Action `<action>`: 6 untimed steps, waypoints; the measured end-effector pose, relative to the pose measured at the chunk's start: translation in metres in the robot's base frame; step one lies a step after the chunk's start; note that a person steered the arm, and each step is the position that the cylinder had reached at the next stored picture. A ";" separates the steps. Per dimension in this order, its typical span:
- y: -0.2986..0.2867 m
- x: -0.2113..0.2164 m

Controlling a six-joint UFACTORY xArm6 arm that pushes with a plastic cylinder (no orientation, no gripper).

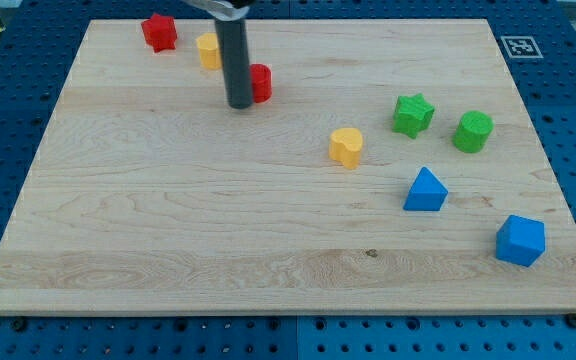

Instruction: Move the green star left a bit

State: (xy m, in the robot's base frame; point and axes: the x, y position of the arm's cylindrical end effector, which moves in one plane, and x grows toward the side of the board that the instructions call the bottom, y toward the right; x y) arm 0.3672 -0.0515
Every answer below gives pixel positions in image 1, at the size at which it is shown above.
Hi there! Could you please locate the green star block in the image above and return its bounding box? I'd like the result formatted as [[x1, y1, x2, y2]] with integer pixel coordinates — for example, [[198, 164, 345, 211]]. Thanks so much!
[[392, 93, 435, 139]]

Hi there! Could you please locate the blue triangle block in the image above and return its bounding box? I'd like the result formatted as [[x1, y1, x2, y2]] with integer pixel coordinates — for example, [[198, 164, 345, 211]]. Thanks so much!
[[403, 167, 449, 212]]

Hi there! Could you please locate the silver metal rod mount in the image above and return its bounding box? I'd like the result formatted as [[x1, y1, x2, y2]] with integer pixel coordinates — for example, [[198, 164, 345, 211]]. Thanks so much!
[[182, 0, 255, 21]]

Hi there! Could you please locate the red cylinder block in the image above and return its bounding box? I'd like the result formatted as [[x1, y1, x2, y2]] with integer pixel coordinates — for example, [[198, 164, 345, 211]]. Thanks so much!
[[250, 63, 272, 103]]

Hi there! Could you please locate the green cylinder block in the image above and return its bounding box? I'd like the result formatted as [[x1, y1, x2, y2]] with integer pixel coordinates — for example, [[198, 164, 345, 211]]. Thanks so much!
[[453, 110, 494, 153]]

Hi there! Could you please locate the yellow cylinder block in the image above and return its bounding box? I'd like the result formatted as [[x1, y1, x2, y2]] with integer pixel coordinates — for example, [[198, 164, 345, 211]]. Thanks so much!
[[195, 32, 222, 70]]

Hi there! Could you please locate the blue cube block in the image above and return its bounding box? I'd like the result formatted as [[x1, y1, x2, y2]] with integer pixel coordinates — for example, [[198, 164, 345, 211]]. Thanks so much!
[[496, 215, 546, 267]]

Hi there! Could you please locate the white fiducial marker tag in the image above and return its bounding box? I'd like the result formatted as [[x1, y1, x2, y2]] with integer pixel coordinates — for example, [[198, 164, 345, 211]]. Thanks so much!
[[501, 36, 543, 59]]

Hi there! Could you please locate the red star block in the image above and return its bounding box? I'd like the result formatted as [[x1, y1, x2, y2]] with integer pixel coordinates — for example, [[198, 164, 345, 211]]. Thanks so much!
[[141, 13, 178, 53]]

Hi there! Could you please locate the light wooden board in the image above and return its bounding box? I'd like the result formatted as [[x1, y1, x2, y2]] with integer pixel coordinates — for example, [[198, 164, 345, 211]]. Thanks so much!
[[0, 19, 576, 316]]

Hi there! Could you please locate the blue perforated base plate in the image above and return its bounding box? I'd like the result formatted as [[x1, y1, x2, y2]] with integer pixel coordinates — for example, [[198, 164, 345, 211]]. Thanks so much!
[[0, 1, 576, 359]]

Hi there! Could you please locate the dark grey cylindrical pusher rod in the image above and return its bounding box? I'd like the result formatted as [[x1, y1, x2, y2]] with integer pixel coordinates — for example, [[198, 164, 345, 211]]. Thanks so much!
[[214, 18, 253, 109]]

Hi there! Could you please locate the yellow heart block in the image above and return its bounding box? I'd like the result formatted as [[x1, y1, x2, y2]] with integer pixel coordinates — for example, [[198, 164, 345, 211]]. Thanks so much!
[[328, 127, 364, 169]]

